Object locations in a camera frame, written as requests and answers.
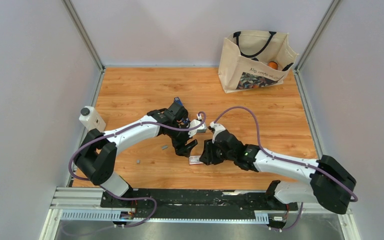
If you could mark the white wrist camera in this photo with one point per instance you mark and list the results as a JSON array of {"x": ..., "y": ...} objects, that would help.
[
  {"x": 216, "y": 128},
  {"x": 197, "y": 125}
]

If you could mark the white bottle black cap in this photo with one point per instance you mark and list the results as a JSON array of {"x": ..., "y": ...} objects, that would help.
[{"x": 91, "y": 119}]

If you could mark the orange ball in bag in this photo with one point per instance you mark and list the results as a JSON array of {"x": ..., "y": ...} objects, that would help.
[{"x": 273, "y": 65}]

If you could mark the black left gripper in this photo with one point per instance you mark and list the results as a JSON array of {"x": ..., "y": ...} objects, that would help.
[{"x": 185, "y": 152}]

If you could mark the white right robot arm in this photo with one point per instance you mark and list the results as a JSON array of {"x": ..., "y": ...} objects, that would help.
[{"x": 324, "y": 181}]

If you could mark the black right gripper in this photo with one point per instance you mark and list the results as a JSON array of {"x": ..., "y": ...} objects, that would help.
[{"x": 207, "y": 156}]

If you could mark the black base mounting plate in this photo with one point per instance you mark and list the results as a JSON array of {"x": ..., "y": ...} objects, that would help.
[{"x": 198, "y": 203}]

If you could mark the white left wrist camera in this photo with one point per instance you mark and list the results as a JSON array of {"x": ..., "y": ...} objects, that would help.
[{"x": 197, "y": 125}]

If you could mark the red white staple box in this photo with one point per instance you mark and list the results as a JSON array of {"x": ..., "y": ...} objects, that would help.
[{"x": 195, "y": 160}]

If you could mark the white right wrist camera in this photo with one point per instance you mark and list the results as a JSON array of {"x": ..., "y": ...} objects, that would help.
[{"x": 216, "y": 128}]

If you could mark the slotted white cable duct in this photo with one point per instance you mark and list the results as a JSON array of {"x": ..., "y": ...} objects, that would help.
[{"x": 117, "y": 216}]

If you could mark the beige canvas tote bag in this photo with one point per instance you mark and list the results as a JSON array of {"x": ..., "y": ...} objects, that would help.
[{"x": 245, "y": 56}]

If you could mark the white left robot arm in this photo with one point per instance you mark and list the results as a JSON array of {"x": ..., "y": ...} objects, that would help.
[{"x": 96, "y": 157}]

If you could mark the blue black stapler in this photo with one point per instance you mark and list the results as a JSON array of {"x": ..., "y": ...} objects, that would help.
[{"x": 178, "y": 100}]

